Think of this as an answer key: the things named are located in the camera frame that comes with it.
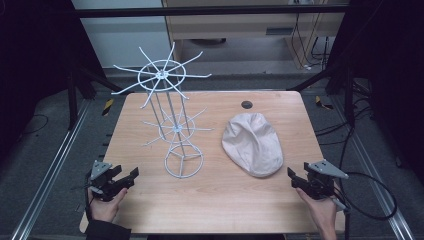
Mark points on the yellow black striped tape marker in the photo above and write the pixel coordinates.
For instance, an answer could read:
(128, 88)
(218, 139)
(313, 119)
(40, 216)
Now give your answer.
(322, 104)
(107, 107)

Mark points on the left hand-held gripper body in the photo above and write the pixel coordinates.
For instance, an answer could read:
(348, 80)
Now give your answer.
(101, 181)

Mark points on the aluminium floor rail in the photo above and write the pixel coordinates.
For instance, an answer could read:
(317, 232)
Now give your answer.
(376, 186)
(50, 173)

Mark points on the light wooden desk cabinet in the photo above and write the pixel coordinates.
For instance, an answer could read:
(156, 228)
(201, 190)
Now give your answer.
(233, 26)

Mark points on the black horizontal frame bar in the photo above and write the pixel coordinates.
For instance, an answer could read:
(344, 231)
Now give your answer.
(200, 11)

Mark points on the black metal stand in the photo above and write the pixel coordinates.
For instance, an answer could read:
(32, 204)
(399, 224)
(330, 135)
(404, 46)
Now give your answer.
(71, 100)

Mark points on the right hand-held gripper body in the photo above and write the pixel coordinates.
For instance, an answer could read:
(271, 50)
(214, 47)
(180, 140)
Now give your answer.
(320, 181)

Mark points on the beige cap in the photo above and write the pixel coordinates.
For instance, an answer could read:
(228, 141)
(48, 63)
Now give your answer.
(253, 145)

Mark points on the person's right hand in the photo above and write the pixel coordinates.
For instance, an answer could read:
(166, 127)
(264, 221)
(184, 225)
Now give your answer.
(319, 210)

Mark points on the black curtain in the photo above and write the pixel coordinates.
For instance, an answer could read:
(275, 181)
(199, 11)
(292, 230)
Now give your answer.
(33, 50)
(393, 66)

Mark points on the person's left hand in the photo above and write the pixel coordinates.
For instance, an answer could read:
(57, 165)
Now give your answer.
(106, 208)

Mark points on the white cabinet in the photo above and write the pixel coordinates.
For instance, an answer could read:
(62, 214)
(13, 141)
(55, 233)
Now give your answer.
(123, 36)

